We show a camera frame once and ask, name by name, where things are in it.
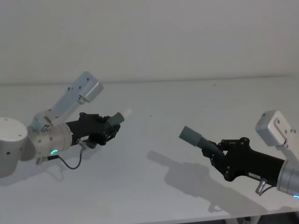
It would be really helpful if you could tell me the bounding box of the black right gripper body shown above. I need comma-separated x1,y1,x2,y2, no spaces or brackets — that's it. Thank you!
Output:
210,137,287,187

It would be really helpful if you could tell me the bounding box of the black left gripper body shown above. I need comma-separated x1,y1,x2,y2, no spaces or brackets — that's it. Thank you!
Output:
65,112,111,147

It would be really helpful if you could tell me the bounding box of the grey pen with white tip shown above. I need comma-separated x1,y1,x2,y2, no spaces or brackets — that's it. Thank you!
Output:
109,107,133,128

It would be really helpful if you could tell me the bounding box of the grey pen cap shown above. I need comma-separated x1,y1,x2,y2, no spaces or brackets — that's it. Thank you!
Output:
178,126,222,155

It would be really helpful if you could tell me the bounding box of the white table cloth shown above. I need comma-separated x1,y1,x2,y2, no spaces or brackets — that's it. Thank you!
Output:
0,77,299,224

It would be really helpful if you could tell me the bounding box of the thin dark right gripper cable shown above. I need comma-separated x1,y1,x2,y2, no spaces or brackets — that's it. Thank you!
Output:
255,179,276,196

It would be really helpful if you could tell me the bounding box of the thin dark gripper cable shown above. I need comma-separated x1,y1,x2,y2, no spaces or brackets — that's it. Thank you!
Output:
35,137,96,170
255,179,276,196

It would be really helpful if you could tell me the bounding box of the thin dark left gripper cable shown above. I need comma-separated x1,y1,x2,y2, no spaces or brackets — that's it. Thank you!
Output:
35,137,96,170

